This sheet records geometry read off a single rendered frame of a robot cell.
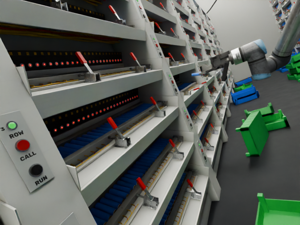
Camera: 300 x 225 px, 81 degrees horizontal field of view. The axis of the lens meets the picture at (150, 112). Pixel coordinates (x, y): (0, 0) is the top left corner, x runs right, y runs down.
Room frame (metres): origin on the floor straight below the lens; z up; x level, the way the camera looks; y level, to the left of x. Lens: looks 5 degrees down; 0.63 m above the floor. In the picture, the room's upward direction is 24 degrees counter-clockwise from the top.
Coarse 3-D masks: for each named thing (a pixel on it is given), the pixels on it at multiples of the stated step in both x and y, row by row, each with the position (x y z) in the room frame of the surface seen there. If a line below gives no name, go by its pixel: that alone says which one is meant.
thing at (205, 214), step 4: (224, 120) 1.84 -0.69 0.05; (224, 124) 1.77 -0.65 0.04; (220, 140) 1.41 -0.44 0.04; (220, 144) 1.37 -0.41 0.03; (220, 148) 1.33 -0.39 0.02; (216, 152) 1.23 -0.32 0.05; (220, 152) 1.29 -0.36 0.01; (216, 156) 1.17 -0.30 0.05; (216, 160) 1.14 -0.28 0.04; (216, 164) 1.11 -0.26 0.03; (212, 168) 1.05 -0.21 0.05; (216, 168) 1.09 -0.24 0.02; (216, 172) 1.06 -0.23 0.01; (208, 196) 0.84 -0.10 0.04; (204, 200) 0.81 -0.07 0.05; (208, 200) 0.83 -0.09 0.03; (204, 204) 0.78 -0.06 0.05; (208, 204) 0.81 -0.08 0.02; (204, 208) 0.76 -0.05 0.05; (208, 208) 0.79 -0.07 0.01; (204, 212) 0.75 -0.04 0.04; (208, 212) 0.78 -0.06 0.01; (204, 216) 0.74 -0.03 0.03; (208, 216) 0.77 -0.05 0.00; (200, 220) 0.71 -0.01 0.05; (204, 220) 0.72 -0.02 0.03; (200, 224) 0.69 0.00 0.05; (204, 224) 0.71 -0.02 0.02
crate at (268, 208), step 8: (264, 200) 0.65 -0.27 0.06; (272, 200) 0.65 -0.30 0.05; (280, 200) 0.63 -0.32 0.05; (288, 200) 0.61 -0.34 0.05; (296, 200) 0.60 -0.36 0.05; (264, 208) 0.66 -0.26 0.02; (272, 208) 0.65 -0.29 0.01; (280, 208) 0.63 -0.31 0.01; (288, 208) 0.62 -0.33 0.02; (296, 208) 0.60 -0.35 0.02; (264, 216) 0.64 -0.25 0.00; (272, 216) 0.63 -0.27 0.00; (280, 216) 0.62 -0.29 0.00; (288, 216) 0.60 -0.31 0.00; (296, 216) 0.59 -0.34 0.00; (256, 224) 0.58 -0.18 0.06; (264, 224) 0.61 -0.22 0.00; (272, 224) 0.60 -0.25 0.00; (280, 224) 0.59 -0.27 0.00; (288, 224) 0.57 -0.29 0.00; (296, 224) 0.56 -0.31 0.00
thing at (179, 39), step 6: (150, 24) 0.91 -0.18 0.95; (156, 24) 1.08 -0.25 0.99; (156, 30) 1.40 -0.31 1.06; (156, 36) 0.94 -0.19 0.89; (162, 36) 1.01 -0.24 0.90; (168, 36) 1.09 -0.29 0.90; (174, 36) 1.30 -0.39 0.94; (180, 36) 1.44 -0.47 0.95; (162, 42) 1.01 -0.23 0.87; (168, 42) 1.09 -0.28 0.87; (174, 42) 1.19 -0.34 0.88; (180, 42) 1.31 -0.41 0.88
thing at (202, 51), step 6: (180, 0) 2.05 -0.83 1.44; (186, 6) 2.03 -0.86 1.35; (180, 18) 2.09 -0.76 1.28; (186, 18) 2.06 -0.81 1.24; (192, 36) 2.06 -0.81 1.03; (198, 36) 2.03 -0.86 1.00; (192, 48) 2.09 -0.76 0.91; (198, 48) 2.06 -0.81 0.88; (204, 48) 2.10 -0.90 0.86; (198, 54) 2.07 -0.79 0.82; (204, 54) 2.04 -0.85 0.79; (210, 84) 2.07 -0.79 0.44; (216, 84) 2.04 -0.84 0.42; (222, 96) 2.03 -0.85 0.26; (228, 108) 2.06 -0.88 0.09; (228, 114) 2.04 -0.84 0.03
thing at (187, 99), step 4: (184, 80) 1.50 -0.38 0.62; (188, 80) 1.48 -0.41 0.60; (192, 80) 1.47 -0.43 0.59; (196, 80) 1.45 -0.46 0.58; (200, 80) 1.43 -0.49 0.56; (200, 84) 1.44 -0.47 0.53; (192, 88) 1.28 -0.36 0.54; (200, 88) 1.31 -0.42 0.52; (180, 92) 0.91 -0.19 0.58; (192, 92) 1.14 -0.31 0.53; (196, 92) 1.19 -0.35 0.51; (200, 92) 1.32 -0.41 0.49; (184, 96) 1.04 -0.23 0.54; (188, 96) 1.03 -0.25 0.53; (192, 96) 1.09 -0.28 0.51; (196, 96) 1.20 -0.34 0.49; (184, 100) 0.94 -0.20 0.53; (188, 100) 1.00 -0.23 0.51; (192, 100) 1.09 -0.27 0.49; (188, 104) 1.00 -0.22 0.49
